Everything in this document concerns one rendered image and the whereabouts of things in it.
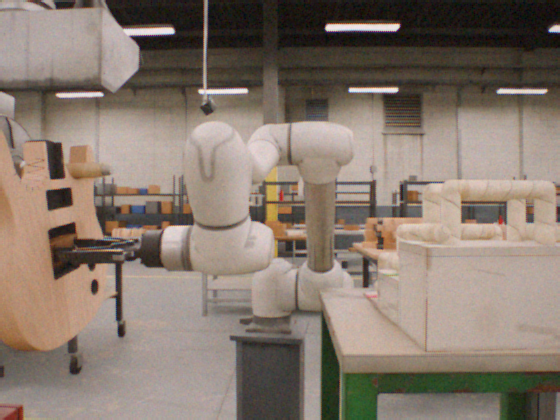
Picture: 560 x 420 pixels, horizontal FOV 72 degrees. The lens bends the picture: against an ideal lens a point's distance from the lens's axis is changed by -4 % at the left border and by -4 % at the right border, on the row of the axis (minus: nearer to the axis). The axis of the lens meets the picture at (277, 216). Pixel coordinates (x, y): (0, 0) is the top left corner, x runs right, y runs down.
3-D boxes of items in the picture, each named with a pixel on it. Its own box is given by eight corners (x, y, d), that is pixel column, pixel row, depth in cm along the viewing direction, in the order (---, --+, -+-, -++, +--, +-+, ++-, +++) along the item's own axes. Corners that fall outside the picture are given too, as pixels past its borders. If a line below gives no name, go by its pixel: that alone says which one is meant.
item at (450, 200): (445, 246, 64) (445, 188, 64) (437, 244, 67) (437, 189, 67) (464, 246, 64) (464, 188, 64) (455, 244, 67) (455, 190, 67)
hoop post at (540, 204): (542, 245, 64) (542, 189, 64) (529, 244, 68) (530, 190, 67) (560, 245, 64) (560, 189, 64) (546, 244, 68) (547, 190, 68)
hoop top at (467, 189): (445, 198, 64) (445, 179, 64) (437, 199, 67) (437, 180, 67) (560, 199, 64) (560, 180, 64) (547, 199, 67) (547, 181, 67)
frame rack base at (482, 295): (426, 353, 63) (428, 247, 63) (396, 327, 78) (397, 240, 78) (584, 348, 64) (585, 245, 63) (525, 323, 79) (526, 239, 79)
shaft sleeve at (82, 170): (31, 165, 87) (30, 179, 87) (21, 162, 84) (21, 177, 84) (107, 164, 87) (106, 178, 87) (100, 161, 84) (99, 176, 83)
